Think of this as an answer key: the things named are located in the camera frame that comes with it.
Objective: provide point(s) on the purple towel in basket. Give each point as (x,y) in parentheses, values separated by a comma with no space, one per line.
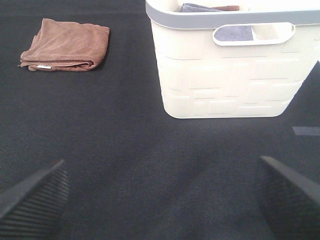
(224,34)

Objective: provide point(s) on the black table cloth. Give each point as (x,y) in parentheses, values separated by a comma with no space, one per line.
(135,173)

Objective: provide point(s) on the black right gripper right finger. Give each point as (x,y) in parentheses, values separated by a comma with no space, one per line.
(288,201)

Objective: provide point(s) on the white basket with grey rim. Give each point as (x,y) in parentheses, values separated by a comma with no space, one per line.
(202,77)

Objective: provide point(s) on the brown towel in basket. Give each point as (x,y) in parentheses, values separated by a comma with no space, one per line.
(229,8)

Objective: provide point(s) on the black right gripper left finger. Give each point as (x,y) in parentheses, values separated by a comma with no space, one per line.
(32,209)

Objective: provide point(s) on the brown towel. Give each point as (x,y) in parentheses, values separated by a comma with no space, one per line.
(229,8)
(66,46)

